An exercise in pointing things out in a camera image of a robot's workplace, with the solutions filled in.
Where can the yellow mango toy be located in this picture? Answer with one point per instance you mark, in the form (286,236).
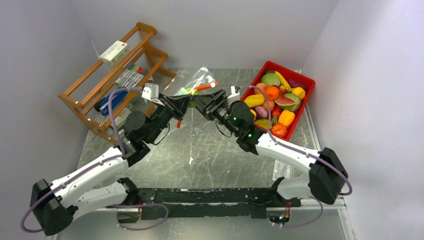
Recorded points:
(254,100)

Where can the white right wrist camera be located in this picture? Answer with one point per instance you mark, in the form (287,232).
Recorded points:
(234,93)

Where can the purple onion toy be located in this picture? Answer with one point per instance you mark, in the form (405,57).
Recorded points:
(261,112)

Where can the watermelon slice toy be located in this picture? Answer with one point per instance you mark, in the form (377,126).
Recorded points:
(289,102)

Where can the yellow green starfruit toy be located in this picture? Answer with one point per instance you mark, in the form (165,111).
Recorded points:
(264,123)

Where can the green cabbage toy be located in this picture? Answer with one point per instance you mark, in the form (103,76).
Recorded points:
(271,79)

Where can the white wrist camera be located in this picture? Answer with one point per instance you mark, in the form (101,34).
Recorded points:
(234,93)
(150,92)

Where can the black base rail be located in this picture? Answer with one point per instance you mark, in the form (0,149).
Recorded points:
(208,202)

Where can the green box lower shelf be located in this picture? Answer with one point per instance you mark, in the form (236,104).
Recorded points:
(121,118)

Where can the orange fruit toy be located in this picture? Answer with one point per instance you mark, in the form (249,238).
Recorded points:
(272,92)

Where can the white box on top shelf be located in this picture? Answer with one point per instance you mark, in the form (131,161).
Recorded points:
(115,53)

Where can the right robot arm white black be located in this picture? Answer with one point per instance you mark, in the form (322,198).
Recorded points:
(323,175)

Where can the clear zip top bag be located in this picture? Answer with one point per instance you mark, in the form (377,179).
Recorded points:
(189,81)

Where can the peach toy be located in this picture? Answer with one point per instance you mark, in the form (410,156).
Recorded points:
(259,88)

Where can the wooden shelf rack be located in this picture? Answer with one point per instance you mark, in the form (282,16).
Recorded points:
(99,80)

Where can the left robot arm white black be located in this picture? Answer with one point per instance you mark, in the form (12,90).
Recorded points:
(57,204)

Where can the purple eggplant toy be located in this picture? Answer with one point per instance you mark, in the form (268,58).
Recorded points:
(297,84)

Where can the orange bell pepper toy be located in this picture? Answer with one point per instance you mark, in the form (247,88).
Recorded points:
(286,118)

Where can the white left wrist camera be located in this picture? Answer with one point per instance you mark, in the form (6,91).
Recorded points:
(150,92)

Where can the yellow bell pepper toy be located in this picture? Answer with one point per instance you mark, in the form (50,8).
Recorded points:
(299,91)

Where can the banana toy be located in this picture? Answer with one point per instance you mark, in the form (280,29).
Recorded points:
(284,82)

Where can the red plastic food bin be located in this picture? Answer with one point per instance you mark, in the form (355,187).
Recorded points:
(274,111)

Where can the bundle of coloured markers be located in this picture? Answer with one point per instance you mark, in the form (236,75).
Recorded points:
(131,76)

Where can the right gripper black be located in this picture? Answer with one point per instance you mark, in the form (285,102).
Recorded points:
(203,102)

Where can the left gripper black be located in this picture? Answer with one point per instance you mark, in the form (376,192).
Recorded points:
(175,105)

